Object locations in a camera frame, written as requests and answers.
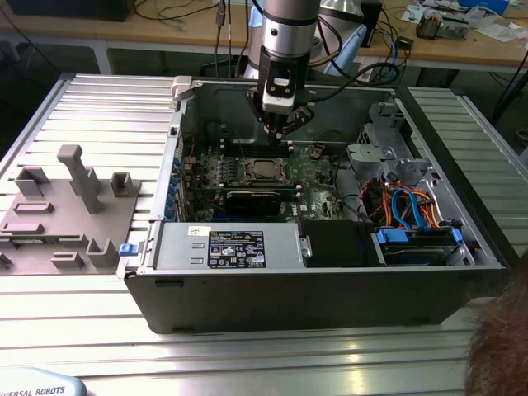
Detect black desktop computer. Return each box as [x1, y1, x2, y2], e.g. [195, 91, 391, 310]
[6, 0, 137, 23]

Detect blue cardboard box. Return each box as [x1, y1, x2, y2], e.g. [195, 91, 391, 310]
[459, 0, 512, 17]

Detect copper coil part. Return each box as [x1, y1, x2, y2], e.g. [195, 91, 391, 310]
[415, 11, 439, 41]

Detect blue expansion slot brackets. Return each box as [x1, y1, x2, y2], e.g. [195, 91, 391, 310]
[163, 146, 185, 222]

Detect green motherboard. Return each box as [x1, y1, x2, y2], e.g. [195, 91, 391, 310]
[183, 139, 362, 226]

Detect black upright box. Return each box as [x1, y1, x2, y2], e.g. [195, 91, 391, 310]
[365, 0, 383, 47]

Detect grey parts rack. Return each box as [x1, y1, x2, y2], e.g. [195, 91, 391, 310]
[0, 144, 144, 276]

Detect grey power supply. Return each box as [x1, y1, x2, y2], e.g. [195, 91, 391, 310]
[154, 222, 304, 271]

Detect hard disk in blue carrier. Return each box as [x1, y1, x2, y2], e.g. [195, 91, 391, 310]
[370, 226, 463, 267]

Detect black graphics card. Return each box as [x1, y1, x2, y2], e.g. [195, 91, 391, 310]
[222, 187, 302, 216]

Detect black bay cover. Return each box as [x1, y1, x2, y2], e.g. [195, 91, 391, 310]
[299, 220, 376, 268]

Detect wooden desk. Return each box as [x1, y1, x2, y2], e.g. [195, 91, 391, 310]
[0, 0, 528, 69]

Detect brown-haired person's head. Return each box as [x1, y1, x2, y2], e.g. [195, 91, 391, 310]
[464, 247, 528, 396]

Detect blue flat cable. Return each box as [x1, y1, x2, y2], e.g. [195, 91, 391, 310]
[406, 191, 428, 231]
[389, 187, 413, 231]

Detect CPU socket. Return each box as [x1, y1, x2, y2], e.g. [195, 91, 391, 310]
[243, 156, 292, 186]

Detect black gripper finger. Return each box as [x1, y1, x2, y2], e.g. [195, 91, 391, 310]
[245, 87, 276, 144]
[275, 106, 316, 144]

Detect silver CPU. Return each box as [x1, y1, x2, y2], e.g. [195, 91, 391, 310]
[252, 159, 281, 177]

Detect grey case handle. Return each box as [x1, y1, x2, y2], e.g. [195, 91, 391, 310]
[170, 75, 195, 101]

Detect silver drive cage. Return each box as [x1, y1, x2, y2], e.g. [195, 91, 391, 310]
[344, 101, 441, 185]

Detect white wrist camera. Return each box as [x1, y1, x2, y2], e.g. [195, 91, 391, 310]
[262, 67, 297, 115]

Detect grey electronic module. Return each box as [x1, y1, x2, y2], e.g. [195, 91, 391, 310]
[436, 18, 470, 41]

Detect black PC case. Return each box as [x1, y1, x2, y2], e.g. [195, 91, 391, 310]
[116, 76, 523, 336]

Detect orange wire bundle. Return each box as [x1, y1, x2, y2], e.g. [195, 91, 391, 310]
[369, 185, 445, 229]

